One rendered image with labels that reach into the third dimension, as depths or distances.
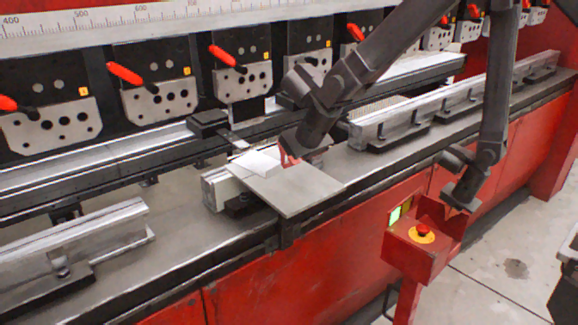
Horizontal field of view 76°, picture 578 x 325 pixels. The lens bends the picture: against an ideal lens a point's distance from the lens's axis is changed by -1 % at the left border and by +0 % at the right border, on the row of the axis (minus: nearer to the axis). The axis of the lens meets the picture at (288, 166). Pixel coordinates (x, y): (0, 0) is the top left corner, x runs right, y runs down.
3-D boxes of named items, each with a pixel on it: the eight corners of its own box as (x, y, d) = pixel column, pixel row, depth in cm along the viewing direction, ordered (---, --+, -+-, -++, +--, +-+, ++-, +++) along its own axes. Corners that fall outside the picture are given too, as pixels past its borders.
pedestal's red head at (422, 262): (427, 288, 105) (439, 239, 96) (378, 259, 115) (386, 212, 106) (458, 253, 117) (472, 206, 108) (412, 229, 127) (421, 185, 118)
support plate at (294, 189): (286, 218, 80) (286, 215, 79) (224, 168, 97) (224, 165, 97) (346, 189, 89) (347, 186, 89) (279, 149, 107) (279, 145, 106)
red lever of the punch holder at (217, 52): (217, 45, 75) (249, 70, 82) (206, 41, 77) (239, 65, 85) (212, 52, 75) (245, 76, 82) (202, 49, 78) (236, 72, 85)
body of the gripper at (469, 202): (447, 185, 110) (459, 166, 105) (479, 206, 105) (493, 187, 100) (437, 194, 106) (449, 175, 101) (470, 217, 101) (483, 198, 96)
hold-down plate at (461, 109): (444, 125, 149) (445, 118, 147) (432, 120, 153) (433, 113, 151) (482, 107, 165) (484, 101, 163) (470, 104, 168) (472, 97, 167)
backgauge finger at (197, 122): (227, 159, 103) (225, 143, 100) (186, 128, 120) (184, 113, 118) (263, 147, 109) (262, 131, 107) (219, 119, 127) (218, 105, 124)
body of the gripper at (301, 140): (277, 137, 77) (288, 114, 72) (314, 124, 83) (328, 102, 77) (294, 162, 75) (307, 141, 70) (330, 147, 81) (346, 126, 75)
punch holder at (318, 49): (288, 88, 96) (288, 20, 88) (269, 80, 102) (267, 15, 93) (330, 76, 104) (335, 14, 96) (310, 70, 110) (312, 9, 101)
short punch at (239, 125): (233, 132, 95) (230, 96, 91) (230, 130, 97) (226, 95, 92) (266, 122, 101) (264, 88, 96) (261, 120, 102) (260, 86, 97)
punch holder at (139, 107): (131, 129, 75) (112, 44, 66) (118, 115, 81) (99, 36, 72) (199, 111, 83) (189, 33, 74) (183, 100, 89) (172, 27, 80)
